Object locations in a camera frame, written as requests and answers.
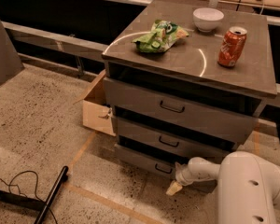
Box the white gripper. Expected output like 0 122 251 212
166 157 220 196

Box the grey bottom drawer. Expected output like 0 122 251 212
114 136 189 179

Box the grey drawer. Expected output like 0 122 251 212
114 118 230 163
104 77 256 144
114 136 189 179

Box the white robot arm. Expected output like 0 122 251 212
166 151 280 224

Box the grey middle drawer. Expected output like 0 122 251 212
114 118 230 163

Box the grey top drawer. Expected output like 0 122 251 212
104 77 256 144

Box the grey drawer cabinet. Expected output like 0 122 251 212
101 0 278 185

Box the cardboard box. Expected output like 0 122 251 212
75 70 115 136

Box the orange soda can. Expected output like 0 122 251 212
217 26 247 67

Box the green chip bag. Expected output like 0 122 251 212
133 20 189 53

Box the white bowl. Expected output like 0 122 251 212
193 7 224 32

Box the black stand base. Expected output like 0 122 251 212
0 166 69 224

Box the grey metal railing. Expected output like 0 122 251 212
2 21 107 62

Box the black cable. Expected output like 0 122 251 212
0 170 59 224

